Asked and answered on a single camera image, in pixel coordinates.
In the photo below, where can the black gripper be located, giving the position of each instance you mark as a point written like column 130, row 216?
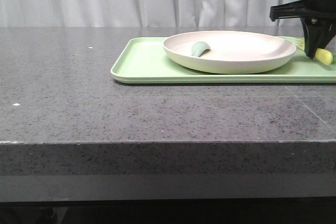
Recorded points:
column 311, row 13

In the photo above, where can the yellow plastic fork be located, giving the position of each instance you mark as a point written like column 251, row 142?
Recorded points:
column 322, row 55

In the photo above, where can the beige round plate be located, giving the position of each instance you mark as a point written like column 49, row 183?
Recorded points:
column 232, row 52

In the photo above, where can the teal green spoon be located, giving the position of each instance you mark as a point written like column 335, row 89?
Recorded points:
column 199, row 48

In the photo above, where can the light green serving tray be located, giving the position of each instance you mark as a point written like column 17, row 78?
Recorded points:
column 144, row 61

